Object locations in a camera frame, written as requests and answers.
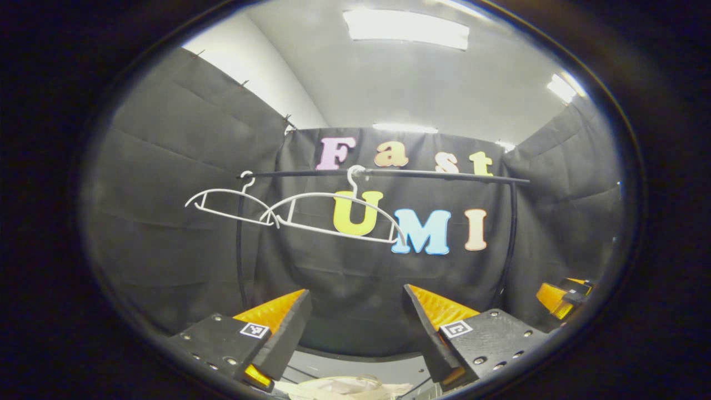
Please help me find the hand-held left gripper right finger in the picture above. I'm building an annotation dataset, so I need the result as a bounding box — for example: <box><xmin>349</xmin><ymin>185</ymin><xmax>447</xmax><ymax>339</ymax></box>
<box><xmin>403</xmin><ymin>283</ymin><xmax>548</xmax><ymax>389</ymax></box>

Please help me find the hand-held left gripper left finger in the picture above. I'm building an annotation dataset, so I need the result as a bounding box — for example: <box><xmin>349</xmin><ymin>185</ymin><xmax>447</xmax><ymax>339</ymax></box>
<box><xmin>169</xmin><ymin>289</ymin><xmax>313</xmax><ymax>392</ymax></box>

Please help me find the cream laundry hamper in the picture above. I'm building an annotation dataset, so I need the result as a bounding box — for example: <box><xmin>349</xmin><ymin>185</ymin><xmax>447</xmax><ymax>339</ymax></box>
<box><xmin>275</xmin><ymin>375</ymin><xmax>389</xmax><ymax>400</ymax></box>

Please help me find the cream button shirt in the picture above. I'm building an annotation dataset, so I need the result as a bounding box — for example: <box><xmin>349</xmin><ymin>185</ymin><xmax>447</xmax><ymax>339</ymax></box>
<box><xmin>275</xmin><ymin>378</ymin><xmax>414</xmax><ymax>400</ymax></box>

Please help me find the white plastic hanger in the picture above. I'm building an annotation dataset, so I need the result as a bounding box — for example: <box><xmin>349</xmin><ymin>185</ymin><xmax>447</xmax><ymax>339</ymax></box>
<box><xmin>266</xmin><ymin>165</ymin><xmax>409</xmax><ymax>248</ymax></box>
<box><xmin>185</xmin><ymin>171</ymin><xmax>281</xmax><ymax>228</ymax></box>

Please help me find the black clothes rack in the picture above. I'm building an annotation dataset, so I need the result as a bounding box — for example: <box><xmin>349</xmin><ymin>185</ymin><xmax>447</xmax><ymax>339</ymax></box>
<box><xmin>236</xmin><ymin>168</ymin><xmax>531</xmax><ymax>359</ymax></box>

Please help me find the ceiling light strip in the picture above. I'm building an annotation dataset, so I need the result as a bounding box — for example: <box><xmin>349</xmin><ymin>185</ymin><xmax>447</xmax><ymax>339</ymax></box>
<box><xmin>372</xmin><ymin>123</ymin><xmax>439</xmax><ymax>134</ymax></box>

